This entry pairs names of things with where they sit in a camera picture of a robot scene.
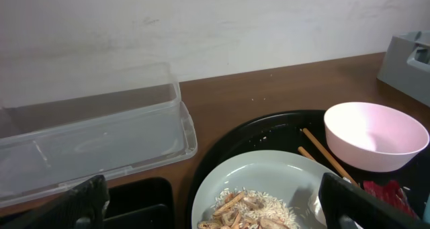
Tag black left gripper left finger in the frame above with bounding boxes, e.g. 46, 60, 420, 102
2, 175, 110, 229

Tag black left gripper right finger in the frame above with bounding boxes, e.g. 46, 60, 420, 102
318, 173, 429, 229

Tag red snack wrapper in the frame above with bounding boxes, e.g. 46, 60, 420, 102
363, 180, 419, 219

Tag grey plate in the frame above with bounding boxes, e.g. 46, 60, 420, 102
188, 150, 331, 229

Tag wooden chopstick long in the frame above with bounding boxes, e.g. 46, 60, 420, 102
302, 128, 359, 187

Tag wooden chopstick short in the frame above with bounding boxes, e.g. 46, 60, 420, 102
298, 146, 316, 161

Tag pink bowl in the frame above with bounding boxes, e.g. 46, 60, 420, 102
324, 102, 429, 173

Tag rice and food scraps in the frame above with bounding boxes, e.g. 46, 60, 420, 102
196, 188, 300, 229

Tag clear plastic waste bin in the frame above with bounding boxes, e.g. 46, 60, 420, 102
1, 63, 198, 208

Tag grey dishwasher rack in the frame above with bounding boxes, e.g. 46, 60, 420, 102
377, 31, 429, 105

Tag rectangular black tray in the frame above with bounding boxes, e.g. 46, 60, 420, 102
0, 177, 175, 229

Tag round black tray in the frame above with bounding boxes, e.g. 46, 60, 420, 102
185, 110, 429, 228

